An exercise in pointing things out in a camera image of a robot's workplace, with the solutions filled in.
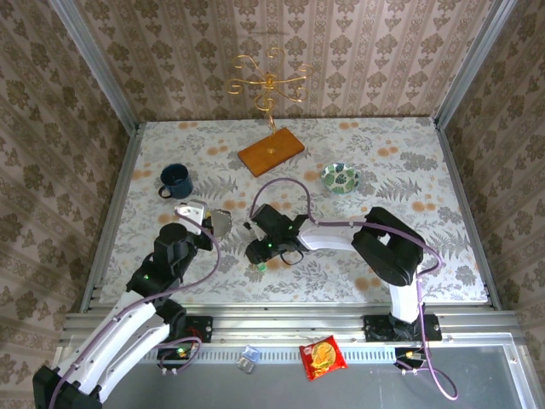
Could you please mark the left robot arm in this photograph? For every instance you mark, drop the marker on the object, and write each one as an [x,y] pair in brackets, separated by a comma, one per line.
[127,332]

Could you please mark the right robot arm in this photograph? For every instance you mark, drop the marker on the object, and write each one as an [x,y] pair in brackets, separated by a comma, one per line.
[383,255]

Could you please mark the dark blue mug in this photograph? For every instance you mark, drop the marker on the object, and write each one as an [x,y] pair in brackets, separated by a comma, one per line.
[179,183]

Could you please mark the floral table cover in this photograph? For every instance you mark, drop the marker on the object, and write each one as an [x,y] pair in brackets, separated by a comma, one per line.
[298,289]

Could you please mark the leaf pattern bowl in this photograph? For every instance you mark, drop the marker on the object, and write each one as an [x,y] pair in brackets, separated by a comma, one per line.
[339,179]

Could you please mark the red snack packet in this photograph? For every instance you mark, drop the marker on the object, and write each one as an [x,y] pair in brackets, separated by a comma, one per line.
[323,358]

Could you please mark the grey metal shelf panel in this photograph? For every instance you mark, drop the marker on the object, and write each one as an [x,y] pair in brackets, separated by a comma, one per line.
[213,392]

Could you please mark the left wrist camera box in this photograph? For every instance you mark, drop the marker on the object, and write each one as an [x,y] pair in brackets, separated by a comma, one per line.
[191,213]

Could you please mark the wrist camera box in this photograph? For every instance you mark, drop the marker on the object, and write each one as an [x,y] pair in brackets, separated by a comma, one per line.
[191,213]
[253,228]

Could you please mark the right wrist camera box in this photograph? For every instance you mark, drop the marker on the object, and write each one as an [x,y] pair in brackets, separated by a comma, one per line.
[253,228]

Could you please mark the aluminium side rail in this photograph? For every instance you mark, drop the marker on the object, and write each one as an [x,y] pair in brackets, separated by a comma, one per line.
[457,179]
[123,179]

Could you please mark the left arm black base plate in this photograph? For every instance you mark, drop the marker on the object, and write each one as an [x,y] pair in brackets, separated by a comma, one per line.
[202,328]

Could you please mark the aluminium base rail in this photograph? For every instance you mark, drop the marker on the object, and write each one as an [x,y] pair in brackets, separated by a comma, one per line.
[289,328]

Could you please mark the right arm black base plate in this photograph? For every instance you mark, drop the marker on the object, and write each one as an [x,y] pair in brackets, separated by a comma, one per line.
[374,330]

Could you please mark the aluminium frame post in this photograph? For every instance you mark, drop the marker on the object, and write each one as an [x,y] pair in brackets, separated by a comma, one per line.
[91,55]
[472,59]

